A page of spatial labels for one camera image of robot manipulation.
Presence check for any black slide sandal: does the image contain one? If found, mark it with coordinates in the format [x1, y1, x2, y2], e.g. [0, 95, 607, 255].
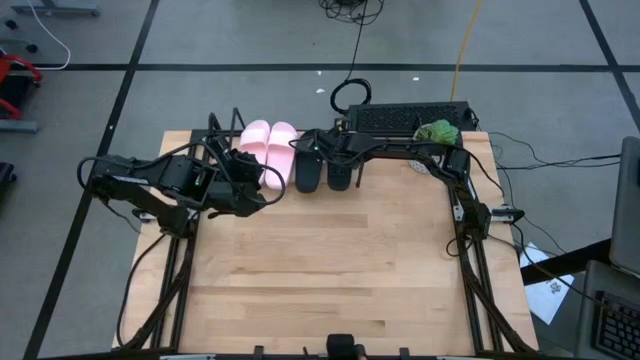
[327, 159, 353, 192]
[294, 148, 324, 194]

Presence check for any pink slide sandal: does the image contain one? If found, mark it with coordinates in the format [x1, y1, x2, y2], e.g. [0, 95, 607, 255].
[263, 121, 300, 191]
[238, 119, 272, 186]

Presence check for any green potted plant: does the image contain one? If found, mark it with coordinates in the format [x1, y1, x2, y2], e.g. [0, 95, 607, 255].
[413, 118, 460, 146]

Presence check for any small black box device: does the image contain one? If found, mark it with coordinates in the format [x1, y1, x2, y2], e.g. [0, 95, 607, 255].
[325, 333, 366, 360]

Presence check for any grey floor plate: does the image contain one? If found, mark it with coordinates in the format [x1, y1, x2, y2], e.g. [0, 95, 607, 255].
[0, 119, 40, 134]

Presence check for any grey metal base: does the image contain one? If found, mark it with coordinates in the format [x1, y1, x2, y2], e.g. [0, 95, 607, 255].
[9, 0, 101, 17]

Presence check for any red metal equipment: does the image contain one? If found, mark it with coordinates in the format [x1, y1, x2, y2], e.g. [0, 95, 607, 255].
[0, 53, 45, 121]

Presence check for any white paper sheet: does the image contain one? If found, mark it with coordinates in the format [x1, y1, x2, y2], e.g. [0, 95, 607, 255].
[519, 242, 576, 326]

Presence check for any black desk beam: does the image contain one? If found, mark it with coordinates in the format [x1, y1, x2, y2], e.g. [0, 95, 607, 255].
[519, 238, 612, 286]

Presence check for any grey laptop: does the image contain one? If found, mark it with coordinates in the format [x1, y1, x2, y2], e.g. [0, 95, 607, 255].
[608, 135, 640, 279]

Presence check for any grey desk surface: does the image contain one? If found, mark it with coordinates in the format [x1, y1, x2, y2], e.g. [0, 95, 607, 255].
[574, 259, 640, 360]

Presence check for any black keyboard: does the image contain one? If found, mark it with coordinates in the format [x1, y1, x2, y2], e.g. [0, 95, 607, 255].
[592, 291, 640, 360]

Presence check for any wooden shelf with black frame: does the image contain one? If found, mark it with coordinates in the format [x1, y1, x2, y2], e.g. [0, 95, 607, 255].
[229, 107, 369, 194]

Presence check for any black coiled cable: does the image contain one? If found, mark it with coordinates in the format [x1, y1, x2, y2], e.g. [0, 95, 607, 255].
[328, 0, 374, 117]

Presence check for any yellow hanging cable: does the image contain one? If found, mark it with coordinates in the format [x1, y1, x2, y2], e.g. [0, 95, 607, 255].
[449, 0, 486, 101]

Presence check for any black tangled cable bundle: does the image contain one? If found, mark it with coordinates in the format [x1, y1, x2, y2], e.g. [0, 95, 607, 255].
[317, 0, 389, 26]

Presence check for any black aluminium support frame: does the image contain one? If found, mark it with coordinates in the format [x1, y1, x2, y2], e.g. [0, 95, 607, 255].
[119, 112, 251, 351]
[447, 149, 539, 354]

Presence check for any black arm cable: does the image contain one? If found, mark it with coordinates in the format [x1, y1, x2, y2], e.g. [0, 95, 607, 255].
[115, 232, 169, 349]

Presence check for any white floor cable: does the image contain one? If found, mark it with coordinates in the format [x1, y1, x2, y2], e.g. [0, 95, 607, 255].
[27, 0, 72, 71]

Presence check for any thin black cable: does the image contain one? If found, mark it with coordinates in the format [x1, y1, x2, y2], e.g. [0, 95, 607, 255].
[487, 131, 622, 170]

